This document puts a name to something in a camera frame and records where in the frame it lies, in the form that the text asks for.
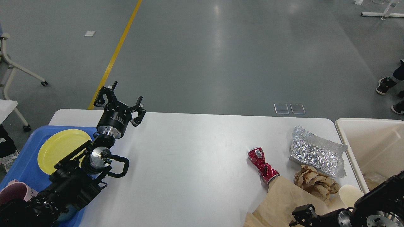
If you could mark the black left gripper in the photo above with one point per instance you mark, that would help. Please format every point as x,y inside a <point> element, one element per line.
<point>113,121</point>

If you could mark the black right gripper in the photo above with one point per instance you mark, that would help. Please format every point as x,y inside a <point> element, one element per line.
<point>306,216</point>

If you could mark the brown paper bag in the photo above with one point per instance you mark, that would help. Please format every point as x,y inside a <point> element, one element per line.
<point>282,198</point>

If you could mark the brown paper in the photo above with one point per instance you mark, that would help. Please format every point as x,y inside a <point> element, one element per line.
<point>320,185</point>

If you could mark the aluminium foil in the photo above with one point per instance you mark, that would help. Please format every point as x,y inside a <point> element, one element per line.
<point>322,154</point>

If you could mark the yellow plastic plate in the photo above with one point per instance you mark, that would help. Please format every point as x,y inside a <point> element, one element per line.
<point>58,146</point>

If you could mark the dark green mug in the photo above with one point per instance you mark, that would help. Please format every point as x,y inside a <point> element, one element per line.
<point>66,216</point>

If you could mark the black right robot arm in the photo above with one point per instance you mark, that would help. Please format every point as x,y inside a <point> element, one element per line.
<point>381,207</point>

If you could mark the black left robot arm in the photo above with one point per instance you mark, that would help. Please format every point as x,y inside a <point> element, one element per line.
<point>78,177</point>

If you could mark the white paper cup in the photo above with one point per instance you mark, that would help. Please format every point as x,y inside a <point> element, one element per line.
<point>346,197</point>

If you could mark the foil inside bin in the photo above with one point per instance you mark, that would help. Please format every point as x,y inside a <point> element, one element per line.
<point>373,179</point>

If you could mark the crushed red soda can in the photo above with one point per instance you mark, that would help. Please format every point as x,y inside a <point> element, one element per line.
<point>257,158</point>

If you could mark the white paper scrap on floor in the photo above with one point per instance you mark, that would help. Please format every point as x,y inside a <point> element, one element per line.
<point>89,33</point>

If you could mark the beige plastic bin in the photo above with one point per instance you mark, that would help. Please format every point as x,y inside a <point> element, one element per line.
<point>374,146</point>

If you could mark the clear floor plate right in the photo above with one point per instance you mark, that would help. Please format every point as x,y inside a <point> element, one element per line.
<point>297,109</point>

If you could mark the clear floor plate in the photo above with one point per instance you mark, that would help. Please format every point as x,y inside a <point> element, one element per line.
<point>281,108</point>
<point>297,109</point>

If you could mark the clear floor plate left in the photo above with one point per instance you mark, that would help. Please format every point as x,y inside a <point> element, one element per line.
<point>281,108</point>

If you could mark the blue plastic tray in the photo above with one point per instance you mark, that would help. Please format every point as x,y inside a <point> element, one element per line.
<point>26,168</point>

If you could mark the white side table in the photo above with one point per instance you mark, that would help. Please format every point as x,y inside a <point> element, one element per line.
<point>6,107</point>

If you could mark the pink ribbed mug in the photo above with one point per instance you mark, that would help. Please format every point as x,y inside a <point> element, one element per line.
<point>17,190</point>

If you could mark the person's black sneaker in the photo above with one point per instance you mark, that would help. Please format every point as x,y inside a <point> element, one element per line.
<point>384,85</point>

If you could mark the white stand base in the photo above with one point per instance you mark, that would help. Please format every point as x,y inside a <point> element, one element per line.
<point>387,13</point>

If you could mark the white chair frame with casters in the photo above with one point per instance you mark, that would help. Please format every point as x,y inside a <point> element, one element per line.
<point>9,68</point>

